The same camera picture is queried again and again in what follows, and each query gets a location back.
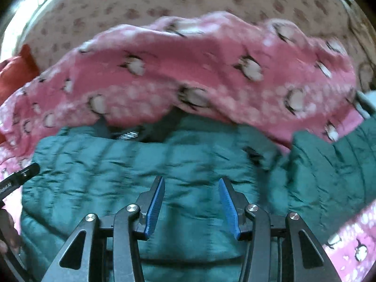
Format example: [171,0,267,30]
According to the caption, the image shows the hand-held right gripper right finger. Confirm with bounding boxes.
[218,178,343,282]

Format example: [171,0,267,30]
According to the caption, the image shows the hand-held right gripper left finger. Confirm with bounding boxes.
[41,176,165,282]

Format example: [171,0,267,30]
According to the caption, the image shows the green puffer jacket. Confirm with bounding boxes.
[19,114,376,282]

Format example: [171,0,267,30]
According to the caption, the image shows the person's left hand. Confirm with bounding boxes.
[0,211,22,255]

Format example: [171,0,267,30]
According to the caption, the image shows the red cushion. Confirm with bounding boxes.
[0,44,40,145]

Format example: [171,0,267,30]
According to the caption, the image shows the pink penguin print blanket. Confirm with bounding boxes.
[0,11,376,282]

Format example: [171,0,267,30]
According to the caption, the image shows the pale grey cloth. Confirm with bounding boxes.
[356,90,376,119]

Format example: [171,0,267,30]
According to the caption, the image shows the floral bed sheet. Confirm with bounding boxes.
[18,0,376,94]

